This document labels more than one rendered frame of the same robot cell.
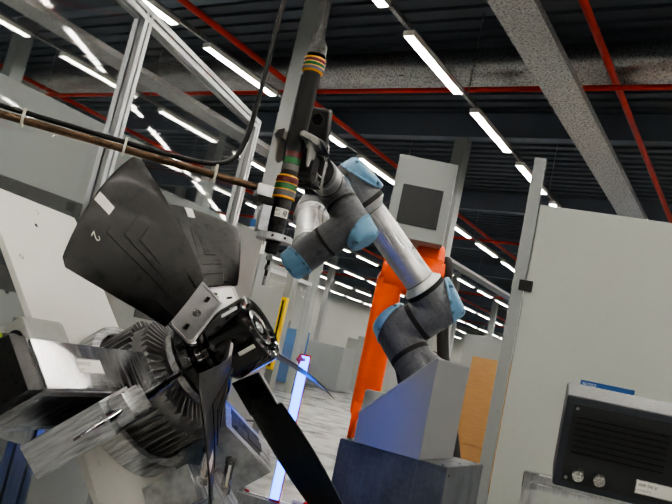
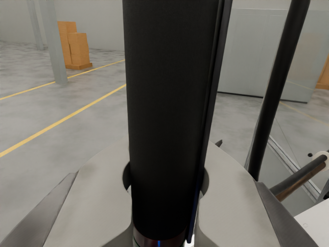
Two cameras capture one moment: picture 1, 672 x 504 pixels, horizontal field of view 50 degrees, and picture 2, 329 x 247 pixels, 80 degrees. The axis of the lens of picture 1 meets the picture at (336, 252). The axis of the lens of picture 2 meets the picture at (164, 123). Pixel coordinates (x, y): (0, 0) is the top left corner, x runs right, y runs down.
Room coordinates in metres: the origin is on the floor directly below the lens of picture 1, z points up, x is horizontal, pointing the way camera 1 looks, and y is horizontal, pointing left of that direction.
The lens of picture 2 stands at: (1.41, 0.10, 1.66)
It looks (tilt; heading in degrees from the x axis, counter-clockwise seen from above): 27 degrees down; 163
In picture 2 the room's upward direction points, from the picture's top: 3 degrees clockwise
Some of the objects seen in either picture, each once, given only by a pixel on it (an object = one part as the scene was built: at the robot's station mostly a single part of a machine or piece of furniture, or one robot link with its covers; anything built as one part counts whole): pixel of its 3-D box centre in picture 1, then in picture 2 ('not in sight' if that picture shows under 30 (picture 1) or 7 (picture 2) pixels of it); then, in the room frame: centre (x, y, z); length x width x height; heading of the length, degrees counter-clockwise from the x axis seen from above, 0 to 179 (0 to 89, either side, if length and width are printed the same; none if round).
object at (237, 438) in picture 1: (219, 451); not in sight; (1.39, 0.13, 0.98); 0.20 x 0.16 x 0.20; 73
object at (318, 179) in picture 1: (310, 168); not in sight; (1.44, 0.09, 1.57); 0.12 x 0.08 x 0.09; 163
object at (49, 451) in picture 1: (83, 431); not in sight; (1.03, 0.29, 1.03); 0.15 x 0.10 x 0.14; 73
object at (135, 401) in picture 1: (130, 404); not in sight; (1.01, 0.23, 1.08); 0.07 x 0.04 x 0.06; 173
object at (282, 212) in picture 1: (297, 138); not in sight; (1.34, 0.12, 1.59); 0.04 x 0.04 x 0.46
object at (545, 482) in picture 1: (582, 493); not in sight; (1.49, -0.59, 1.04); 0.24 x 0.03 x 0.03; 73
